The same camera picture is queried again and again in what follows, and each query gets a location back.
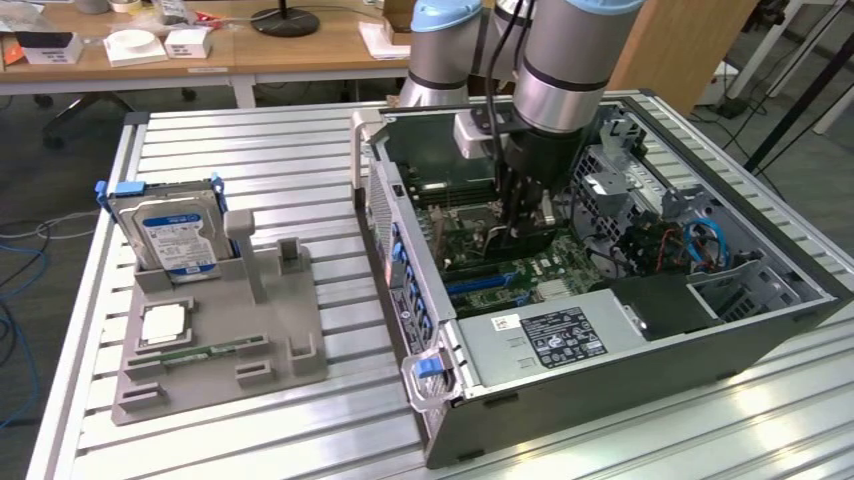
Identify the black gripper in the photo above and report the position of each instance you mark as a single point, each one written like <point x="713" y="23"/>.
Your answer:
<point x="544" y="160"/>

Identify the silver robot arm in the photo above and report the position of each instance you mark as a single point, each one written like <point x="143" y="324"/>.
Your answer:
<point x="561" y="75"/>

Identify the metal socket cover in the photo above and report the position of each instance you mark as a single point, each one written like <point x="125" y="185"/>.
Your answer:
<point x="549" y="210"/>

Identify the silver disk bay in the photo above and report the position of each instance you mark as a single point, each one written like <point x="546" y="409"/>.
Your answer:
<point x="608" y="190"/>

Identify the CPU socket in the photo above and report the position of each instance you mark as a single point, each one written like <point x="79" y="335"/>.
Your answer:
<point x="474" y="220"/>

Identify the green motherboard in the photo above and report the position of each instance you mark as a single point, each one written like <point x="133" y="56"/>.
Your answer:
<point x="568" y="265"/>

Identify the blue expansion slot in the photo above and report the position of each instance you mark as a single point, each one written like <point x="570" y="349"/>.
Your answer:
<point x="481" y="285"/>

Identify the wooden cabinet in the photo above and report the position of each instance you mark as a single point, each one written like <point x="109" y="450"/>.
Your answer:
<point x="681" y="50"/>

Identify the black power adapter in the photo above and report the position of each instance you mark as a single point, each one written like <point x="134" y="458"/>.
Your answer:
<point x="733" y="109"/>

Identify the white paper stack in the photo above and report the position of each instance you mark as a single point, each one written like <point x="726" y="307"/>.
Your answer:
<point x="384" y="42"/>

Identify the black plastic shroud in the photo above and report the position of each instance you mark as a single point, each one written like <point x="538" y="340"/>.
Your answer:
<point x="661" y="305"/>

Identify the brown cardboard box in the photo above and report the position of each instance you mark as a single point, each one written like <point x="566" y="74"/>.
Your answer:
<point x="400" y="15"/>

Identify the grey power supply unit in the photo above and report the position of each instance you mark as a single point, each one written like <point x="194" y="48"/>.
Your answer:
<point x="568" y="345"/>

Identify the black stand leg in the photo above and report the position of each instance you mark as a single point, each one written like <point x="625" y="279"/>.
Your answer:
<point x="795" y="100"/>

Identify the silver perforated drive cage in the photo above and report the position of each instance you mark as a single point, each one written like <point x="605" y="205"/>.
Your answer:
<point x="748" y="290"/>

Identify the wooden desk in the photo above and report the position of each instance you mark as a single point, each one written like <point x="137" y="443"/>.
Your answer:
<point x="281" y="55"/>

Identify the blue case latch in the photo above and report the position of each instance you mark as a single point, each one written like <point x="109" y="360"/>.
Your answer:
<point x="428" y="371"/>

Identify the black round lamp base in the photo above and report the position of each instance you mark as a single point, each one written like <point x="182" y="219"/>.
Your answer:
<point x="287" y="22"/>

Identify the open black PC case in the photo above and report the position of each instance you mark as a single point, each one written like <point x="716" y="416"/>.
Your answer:
<point x="601" y="400"/>

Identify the grey printed parts rack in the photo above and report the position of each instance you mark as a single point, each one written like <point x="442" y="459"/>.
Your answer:
<point x="221" y="310"/>

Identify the hard disk in blue caddy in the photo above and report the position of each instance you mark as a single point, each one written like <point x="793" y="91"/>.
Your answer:
<point x="174" y="240"/>

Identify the small white box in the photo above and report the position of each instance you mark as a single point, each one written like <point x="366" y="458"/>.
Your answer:
<point x="189" y="44"/>

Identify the clear plastic bag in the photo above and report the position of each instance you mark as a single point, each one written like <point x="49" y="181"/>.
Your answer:
<point x="177" y="12"/>

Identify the green RAM stick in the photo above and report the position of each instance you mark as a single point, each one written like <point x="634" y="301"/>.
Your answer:
<point x="201" y="351"/>

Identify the white round holder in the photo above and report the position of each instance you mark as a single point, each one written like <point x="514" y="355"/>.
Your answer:
<point x="137" y="47"/>

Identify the silver CPU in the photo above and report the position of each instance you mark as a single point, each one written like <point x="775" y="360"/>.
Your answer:
<point x="163" y="325"/>

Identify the black chair base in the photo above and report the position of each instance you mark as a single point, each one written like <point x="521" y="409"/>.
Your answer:
<point x="74" y="112"/>

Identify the grey cup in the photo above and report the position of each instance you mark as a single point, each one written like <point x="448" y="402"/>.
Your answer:
<point x="90" y="6"/>

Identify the white box with black top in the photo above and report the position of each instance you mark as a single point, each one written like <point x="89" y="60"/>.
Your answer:
<point x="50" y="47"/>

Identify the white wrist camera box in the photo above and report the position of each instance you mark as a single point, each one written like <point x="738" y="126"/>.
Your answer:
<point x="477" y="142"/>

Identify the white table frame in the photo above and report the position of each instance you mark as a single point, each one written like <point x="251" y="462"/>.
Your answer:
<point x="777" y="30"/>

